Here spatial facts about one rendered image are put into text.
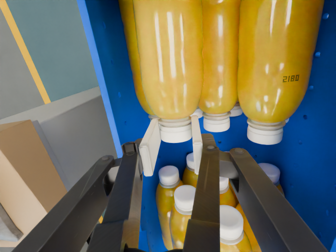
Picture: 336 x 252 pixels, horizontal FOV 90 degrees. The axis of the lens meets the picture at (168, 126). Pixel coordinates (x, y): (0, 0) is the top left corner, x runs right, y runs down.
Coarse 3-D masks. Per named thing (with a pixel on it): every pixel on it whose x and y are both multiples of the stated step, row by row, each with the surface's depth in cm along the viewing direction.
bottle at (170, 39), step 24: (144, 0) 14; (168, 0) 14; (192, 0) 15; (144, 24) 15; (168, 24) 14; (192, 24) 15; (144, 48) 16; (168, 48) 15; (192, 48) 16; (144, 72) 17; (168, 72) 15; (192, 72) 16; (168, 96) 16; (192, 96) 17; (168, 120) 19
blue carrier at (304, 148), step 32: (96, 0) 19; (96, 32) 18; (320, 32) 21; (96, 64) 18; (128, 64) 25; (320, 64) 21; (128, 96) 26; (320, 96) 22; (128, 128) 26; (288, 128) 28; (320, 128) 23; (160, 160) 36; (256, 160) 35; (288, 160) 29; (320, 160) 23; (288, 192) 30; (320, 192) 23; (320, 224) 23
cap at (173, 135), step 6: (162, 126) 19; (186, 126) 19; (162, 132) 19; (168, 132) 19; (174, 132) 19; (180, 132) 19; (186, 132) 19; (162, 138) 20; (168, 138) 19; (174, 138) 19; (180, 138) 19; (186, 138) 19
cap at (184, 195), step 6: (180, 186) 28; (186, 186) 28; (192, 186) 27; (174, 192) 27; (180, 192) 27; (186, 192) 26; (192, 192) 26; (174, 198) 26; (180, 198) 25; (186, 198) 25; (192, 198) 25; (180, 204) 25; (186, 204) 25; (192, 204) 25; (186, 210) 25
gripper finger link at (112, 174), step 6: (138, 138) 17; (138, 144) 16; (138, 150) 15; (138, 162) 13; (114, 168) 13; (138, 168) 13; (108, 174) 13; (114, 174) 13; (108, 180) 13; (114, 180) 13
